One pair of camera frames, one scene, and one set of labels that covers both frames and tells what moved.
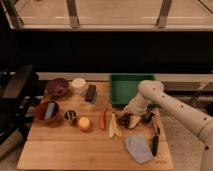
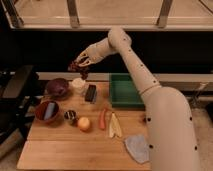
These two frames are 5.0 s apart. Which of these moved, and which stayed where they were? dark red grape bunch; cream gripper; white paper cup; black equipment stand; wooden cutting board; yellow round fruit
Moved: cream gripper; dark red grape bunch
Stayed: wooden cutting board; black equipment stand; yellow round fruit; white paper cup
